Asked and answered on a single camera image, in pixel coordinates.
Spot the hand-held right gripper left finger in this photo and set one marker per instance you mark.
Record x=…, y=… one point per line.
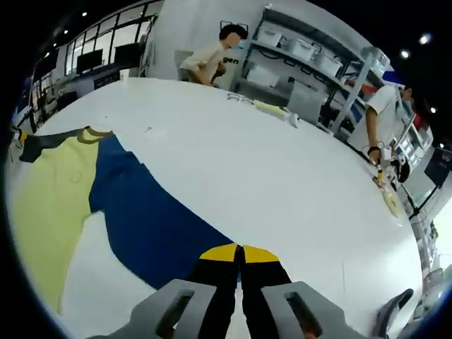
x=212, y=282

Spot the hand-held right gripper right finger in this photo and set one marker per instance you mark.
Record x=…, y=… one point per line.
x=265, y=282

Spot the yellow blue grey garment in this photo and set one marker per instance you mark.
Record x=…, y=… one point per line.
x=141, y=212

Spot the black monitor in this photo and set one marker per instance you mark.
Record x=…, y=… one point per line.
x=129, y=56
x=89, y=60

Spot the white cup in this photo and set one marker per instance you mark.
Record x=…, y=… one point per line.
x=124, y=75

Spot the dark grey object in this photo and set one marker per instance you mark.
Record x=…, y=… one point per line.
x=392, y=310

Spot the beige cloth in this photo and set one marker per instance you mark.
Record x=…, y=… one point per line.
x=392, y=205

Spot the pale yellow cloth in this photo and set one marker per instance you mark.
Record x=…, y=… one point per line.
x=270, y=108

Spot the grey chair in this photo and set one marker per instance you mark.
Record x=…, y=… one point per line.
x=305, y=102

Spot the white storage shelf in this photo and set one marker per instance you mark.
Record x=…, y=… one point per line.
x=353, y=88

